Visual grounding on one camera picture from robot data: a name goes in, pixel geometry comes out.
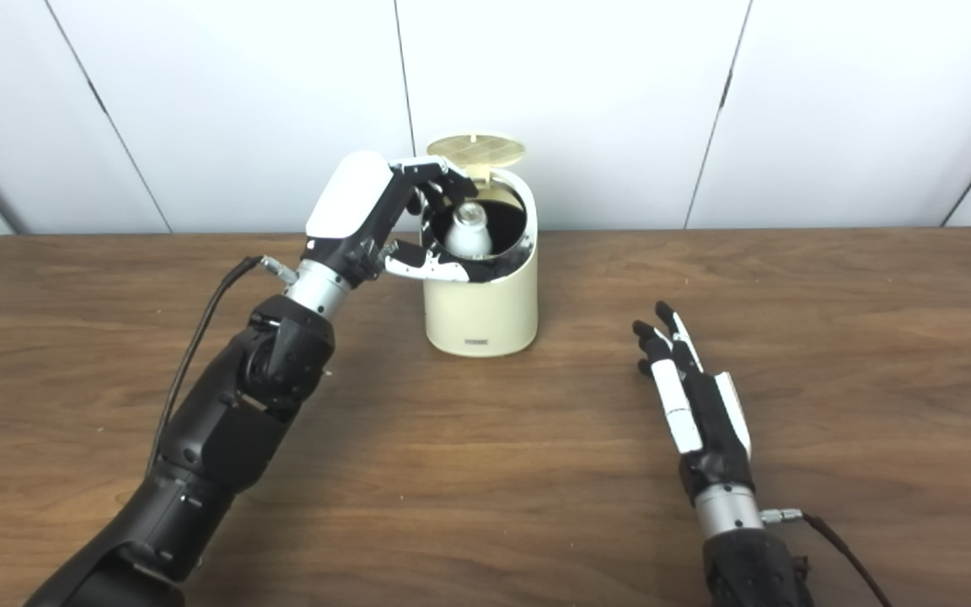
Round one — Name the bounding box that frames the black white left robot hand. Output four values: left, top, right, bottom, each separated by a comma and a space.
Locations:
303, 150, 480, 287

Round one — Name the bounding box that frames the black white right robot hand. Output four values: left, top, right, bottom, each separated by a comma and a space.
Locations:
632, 301, 758, 507

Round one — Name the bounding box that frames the small white plastic bottle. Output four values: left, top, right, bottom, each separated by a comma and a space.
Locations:
443, 202, 493, 258

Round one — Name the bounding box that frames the round cream bin lid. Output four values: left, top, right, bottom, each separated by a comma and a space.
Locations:
426, 132, 528, 180

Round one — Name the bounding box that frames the cream-colored desktop trash bin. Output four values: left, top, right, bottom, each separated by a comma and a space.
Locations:
421, 167, 539, 358

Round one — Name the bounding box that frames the black bin liner bag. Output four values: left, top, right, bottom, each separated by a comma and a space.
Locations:
422, 181, 534, 283

